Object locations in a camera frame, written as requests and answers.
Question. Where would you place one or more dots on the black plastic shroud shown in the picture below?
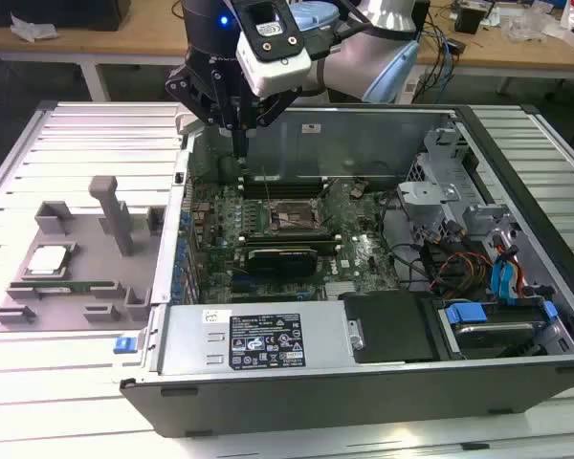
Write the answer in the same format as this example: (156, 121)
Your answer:
(392, 330)

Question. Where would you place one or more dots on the crumpled white plastic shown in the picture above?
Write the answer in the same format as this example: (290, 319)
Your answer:
(31, 28)

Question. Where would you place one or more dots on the coin battery holder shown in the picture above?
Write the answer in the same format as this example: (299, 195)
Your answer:
(357, 191)

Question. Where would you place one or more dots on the grey parts rack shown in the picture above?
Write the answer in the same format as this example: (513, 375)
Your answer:
(91, 287)

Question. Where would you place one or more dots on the silver power supply unit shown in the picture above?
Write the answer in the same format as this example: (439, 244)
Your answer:
(191, 334)

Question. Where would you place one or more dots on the small black cube device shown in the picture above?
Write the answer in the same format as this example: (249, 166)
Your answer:
(469, 21)

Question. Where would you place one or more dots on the hard disk in blue carrier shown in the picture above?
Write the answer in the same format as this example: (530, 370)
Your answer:
(492, 334)

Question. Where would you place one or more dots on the silver chipset heatsink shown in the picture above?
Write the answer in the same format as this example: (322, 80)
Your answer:
(342, 289)

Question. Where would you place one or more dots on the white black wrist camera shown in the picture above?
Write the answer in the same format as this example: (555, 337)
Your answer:
(277, 72)

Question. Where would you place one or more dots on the blue plastic release latch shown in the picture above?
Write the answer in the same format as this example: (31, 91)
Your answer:
(123, 345)

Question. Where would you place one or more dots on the blue card retention clip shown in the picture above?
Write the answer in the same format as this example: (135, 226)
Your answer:
(182, 248)
(176, 289)
(186, 221)

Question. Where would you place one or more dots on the black RAM slot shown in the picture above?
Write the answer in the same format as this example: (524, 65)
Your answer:
(292, 246)
(287, 192)
(287, 236)
(287, 181)

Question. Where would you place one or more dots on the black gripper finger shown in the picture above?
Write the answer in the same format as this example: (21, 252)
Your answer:
(191, 91)
(272, 110)

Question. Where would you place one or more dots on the wooden desk white frame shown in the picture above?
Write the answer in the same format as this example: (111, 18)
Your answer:
(148, 43)

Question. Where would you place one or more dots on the green RAM stick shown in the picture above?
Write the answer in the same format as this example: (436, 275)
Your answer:
(76, 287)

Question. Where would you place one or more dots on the green motherboard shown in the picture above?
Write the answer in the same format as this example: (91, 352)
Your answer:
(363, 268)

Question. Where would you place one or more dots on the clear plastic wrapping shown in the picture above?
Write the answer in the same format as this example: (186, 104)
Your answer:
(531, 24)

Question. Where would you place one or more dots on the black graphics card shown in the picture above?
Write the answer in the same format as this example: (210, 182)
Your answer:
(282, 263)

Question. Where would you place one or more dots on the large black box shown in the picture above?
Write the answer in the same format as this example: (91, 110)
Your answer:
(52, 12)

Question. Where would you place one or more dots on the black open PC case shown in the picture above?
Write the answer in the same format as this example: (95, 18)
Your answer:
(315, 406)

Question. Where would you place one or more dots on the CPU socket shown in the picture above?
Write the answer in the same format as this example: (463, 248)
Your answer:
(292, 217)

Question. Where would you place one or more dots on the white sticker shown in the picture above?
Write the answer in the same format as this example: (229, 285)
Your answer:
(311, 127)

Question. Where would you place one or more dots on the black cylinder part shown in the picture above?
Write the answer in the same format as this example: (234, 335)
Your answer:
(228, 169)

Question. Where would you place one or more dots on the small black adapter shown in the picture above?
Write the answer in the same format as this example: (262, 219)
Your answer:
(456, 46)

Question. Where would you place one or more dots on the silver metal drive cage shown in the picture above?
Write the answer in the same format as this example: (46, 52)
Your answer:
(428, 196)

